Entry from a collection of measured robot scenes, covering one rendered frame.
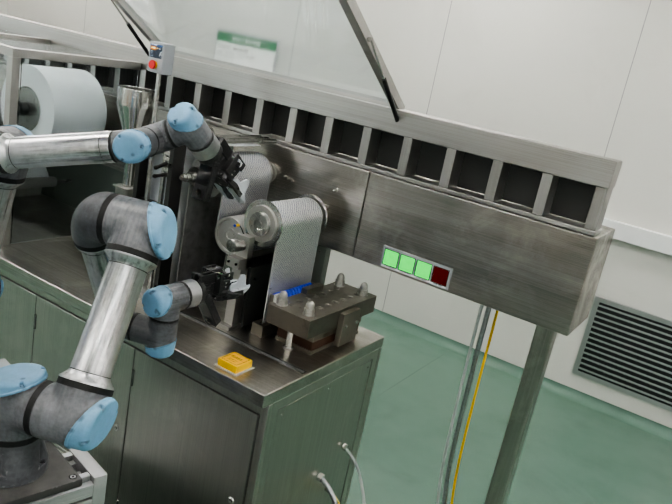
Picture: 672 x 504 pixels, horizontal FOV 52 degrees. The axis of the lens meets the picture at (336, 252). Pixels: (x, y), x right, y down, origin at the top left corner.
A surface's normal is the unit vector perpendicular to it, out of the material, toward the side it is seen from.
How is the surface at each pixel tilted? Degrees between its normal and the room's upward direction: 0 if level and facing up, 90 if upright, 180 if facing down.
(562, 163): 90
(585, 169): 90
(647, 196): 90
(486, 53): 90
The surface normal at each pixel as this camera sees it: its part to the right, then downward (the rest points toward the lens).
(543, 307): -0.54, 0.14
